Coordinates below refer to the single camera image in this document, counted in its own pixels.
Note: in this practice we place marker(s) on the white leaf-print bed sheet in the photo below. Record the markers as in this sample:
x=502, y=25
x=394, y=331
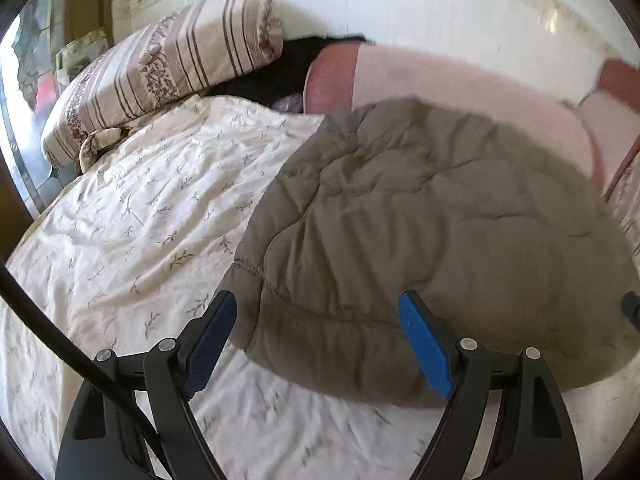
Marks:
x=150, y=220

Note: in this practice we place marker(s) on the grey-brown quilted blanket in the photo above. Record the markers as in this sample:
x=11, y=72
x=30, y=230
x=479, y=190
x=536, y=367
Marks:
x=425, y=220

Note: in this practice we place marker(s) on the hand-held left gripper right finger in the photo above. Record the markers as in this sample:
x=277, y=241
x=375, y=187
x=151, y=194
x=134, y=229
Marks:
x=425, y=345

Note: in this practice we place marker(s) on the glass window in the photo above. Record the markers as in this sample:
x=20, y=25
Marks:
x=30, y=85

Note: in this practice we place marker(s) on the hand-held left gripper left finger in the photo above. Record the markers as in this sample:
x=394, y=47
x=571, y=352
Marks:
x=210, y=345

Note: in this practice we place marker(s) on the pink blanket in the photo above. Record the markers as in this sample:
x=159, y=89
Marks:
x=450, y=85

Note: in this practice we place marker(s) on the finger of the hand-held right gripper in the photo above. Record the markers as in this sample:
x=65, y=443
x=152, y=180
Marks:
x=632, y=310

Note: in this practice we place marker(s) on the black cloth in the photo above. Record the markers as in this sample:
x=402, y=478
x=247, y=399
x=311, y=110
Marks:
x=270, y=80

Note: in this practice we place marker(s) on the lilac cloth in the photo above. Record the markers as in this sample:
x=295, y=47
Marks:
x=290, y=104

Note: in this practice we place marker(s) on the striped floral pillow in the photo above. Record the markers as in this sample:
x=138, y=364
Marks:
x=165, y=70

